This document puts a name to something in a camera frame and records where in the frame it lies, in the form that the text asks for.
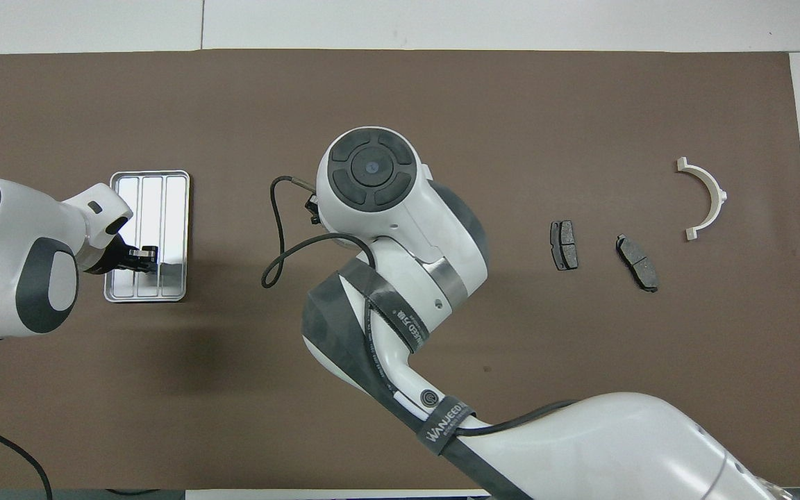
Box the rectangular grey brake pad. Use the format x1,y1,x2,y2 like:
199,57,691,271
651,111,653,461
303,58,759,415
550,220,579,272

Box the curved grey brake pad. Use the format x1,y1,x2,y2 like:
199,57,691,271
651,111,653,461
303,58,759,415
615,234,660,293

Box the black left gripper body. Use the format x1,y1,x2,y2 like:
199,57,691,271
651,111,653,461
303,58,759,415
83,235,141,276

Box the silver metal tray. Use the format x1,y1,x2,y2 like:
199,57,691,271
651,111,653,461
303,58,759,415
103,170,191,303

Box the white curved plastic bracket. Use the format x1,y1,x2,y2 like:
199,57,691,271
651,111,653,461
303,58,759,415
676,158,728,242

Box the brown table mat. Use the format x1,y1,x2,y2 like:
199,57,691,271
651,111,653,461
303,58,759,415
0,49,800,490

